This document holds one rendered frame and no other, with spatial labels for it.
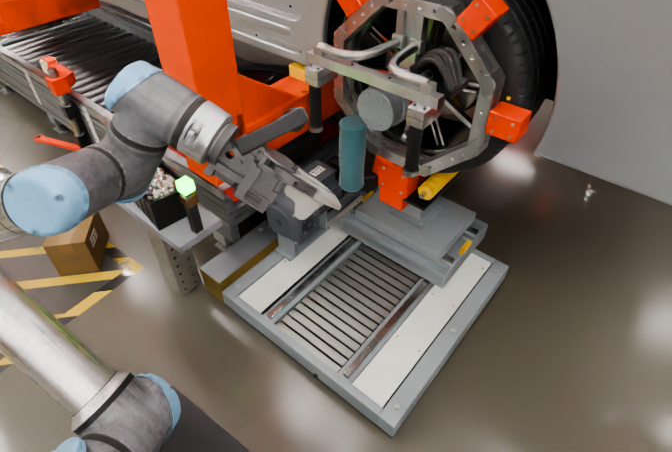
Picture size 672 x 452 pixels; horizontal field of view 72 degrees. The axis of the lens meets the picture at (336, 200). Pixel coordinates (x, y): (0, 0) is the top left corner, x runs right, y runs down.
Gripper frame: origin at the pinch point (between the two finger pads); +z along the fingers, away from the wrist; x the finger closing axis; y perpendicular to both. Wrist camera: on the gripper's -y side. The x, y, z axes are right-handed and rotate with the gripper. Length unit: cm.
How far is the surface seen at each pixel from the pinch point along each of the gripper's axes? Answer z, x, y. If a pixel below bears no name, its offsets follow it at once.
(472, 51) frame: 15, -53, -40
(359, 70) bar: -7, -54, -21
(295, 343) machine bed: 26, -73, 67
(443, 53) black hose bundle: 8, -48, -35
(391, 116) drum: 7, -58, -16
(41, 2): -174, -209, 40
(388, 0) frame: -10, -64, -41
